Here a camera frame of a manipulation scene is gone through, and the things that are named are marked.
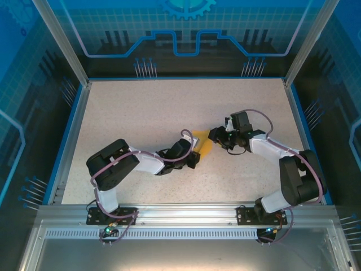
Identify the yellow cloth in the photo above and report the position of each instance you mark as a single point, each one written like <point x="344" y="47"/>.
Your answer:
<point x="207" y="146"/>

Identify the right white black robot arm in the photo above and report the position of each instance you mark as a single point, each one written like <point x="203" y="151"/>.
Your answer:
<point x="301" y="180"/>

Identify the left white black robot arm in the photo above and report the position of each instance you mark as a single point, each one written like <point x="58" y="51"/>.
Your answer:
<point x="112" y="166"/>

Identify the aluminium mounting rail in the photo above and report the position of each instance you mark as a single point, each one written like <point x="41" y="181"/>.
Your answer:
<point x="183" y="214"/>

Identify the blue aluminium table side rail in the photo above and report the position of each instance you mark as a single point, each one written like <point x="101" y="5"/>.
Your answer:
<point x="295" y="113"/>
<point x="80" y="113"/>

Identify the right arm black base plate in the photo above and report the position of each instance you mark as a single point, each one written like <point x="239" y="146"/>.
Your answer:
<point x="244" y="217"/>

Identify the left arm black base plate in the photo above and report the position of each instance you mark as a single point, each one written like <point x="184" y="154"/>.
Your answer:
<point x="94" y="218"/>

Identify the aluminium frame post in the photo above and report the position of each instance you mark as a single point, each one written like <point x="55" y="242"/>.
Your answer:
<point x="310" y="42"/>
<point x="62" y="42"/>

